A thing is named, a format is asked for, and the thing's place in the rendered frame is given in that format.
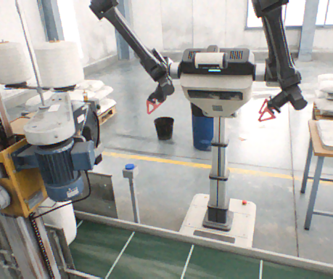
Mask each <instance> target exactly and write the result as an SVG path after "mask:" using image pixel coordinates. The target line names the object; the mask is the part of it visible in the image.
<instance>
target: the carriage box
mask: <svg viewBox="0 0 333 279"><path fill-rule="evenodd" d="M30 118H32V117H26V116H19V117H18V118H15V119H13V120H12V121H9V122H10V124H11V127H12V130H13V133H14V136H15V139H16V142H17V143H16V144H14V145H12V146H10V147H9V148H7V149H6V150H4V151H1V152H0V163H4V165H5V168H6V169H7V175H6V176H5V177H4V178H0V185H1V186H2V187H4V189H5V190H7V192H8V193H9V197H10V204H9V205H8V206H7V207H6V208H4V209H3V210H1V211H0V212H4V213H7V214H13V215H16V216H19V217H24V218H27V217H28V216H29V214H30V213H31V212H32V211H33V210H34V209H35V208H37V207H38V206H39V205H40V204H41V203H43V202H44V201H45V200H46V199H47V198H48V197H49V196H48V195H47V192H46V188H45V186H44V181H43V178H42V176H41V172H40V169H39V168H33V169H22V171H20V172H16V168H15V165H14V163H13V160H12V157H11V153H12V152H13V151H16V149H18V148H20V147H22V146H23V145H25V144H27V143H28V141H27V140H26V137H25V132H24V130H23V127H24V125H25V124H26V123H27V122H28V121H29V120H30ZM40 190H42V192H43V197H44V198H43V199H42V200H41V201H40V202H38V203H37V205H35V206H34V207H33V208H32V209H30V207H29V205H28V200H29V199H31V198H32V197H33V196H34V195H35V194H36V193H38V192H39V191H40Z"/></svg>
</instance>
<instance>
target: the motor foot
mask: <svg viewBox="0 0 333 279"><path fill-rule="evenodd" d="M33 146H34V145H31V144H30V143H27V144H25V145H23V146H22V147H20V148H18V149H16V151H13V152H12V153H11V157H12V160H13V163H14V165H15V168H16V172H20V171H22V169H33V168H39V166H38V163H37V159H36V155H35V153H34V152H35V151H34V149H33Z"/></svg>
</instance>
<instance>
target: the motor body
mask: <svg viewBox="0 0 333 279"><path fill-rule="evenodd" d="M73 143H74V141H73V138H72V137H70V138H69V140H68V141H67V142H66V143H64V144H63V145H60V146H57V147H53V148H41V147H39V146H37V145H34V146H33V149H34V151H35V152H34V153H35V155H36V159H37V163H38V166H39V169H40V172H41V176H42V178H43V181H44V186H45V188H46V192H47V195H48V196H49V198H50V199H52V200H53V201H54V202H68V201H71V200H72V199H76V198H77V197H78V196H79V195H80V194H81V192H82V190H83V187H84V184H83V179H82V178H83V177H82V176H81V172H80V171H75V170H74V169H73V166H72V163H71V160H70V151H71V150H72V149H73V146H72V145H73Z"/></svg>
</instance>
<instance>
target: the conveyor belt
mask: <svg viewBox="0 0 333 279"><path fill-rule="evenodd" d="M75 224H76V235H75V238H74V240H73V241H72V242H71V243H70V244H69V245H68V246H69V249H70V254H71V256H72V259H73V264H74V267H75V271H79V272H82V273H85V274H88V275H92V276H94V277H99V278H102V279H333V276H331V275H326V274H321V273H318V272H313V271H307V270H303V269H300V268H294V267H289V266H286V265H281V264H277V263H273V262H266V261H263V260H260V259H253V258H249V257H246V256H240V255H236V254H232V253H226V252H223V251H219V250H213V249H210V248H205V247H200V246H196V245H192V244H186V243H182V242H179V241H174V240H168V239H165V238H159V237H155V236H153V235H145V234H142V233H139V232H132V231H129V230H124V229H118V228H116V227H111V226H106V225H101V224H97V223H92V222H87V221H85V220H79V219H75Z"/></svg>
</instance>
